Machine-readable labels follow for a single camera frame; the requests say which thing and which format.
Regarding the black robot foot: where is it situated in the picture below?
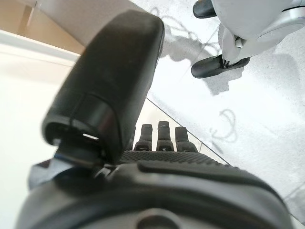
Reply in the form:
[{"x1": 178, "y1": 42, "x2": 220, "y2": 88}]
[
  {"x1": 193, "y1": 0, "x2": 218, "y2": 19},
  {"x1": 191, "y1": 54, "x2": 251, "y2": 79}
]

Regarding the black right robot foot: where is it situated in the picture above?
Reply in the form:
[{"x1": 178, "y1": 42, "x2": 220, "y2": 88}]
[{"x1": 193, "y1": 0, "x2": 218, "y2": 19}]

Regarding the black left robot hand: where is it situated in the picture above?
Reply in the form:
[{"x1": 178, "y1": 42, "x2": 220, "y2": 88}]
[{"x1": 14, "y1": 9, "x2": 290, "y2": 229}]

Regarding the black left robot foot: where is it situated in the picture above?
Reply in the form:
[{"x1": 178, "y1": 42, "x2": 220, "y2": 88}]
[{"x1": 191, "y1": 54, "x2": 251, "y2": 79}]

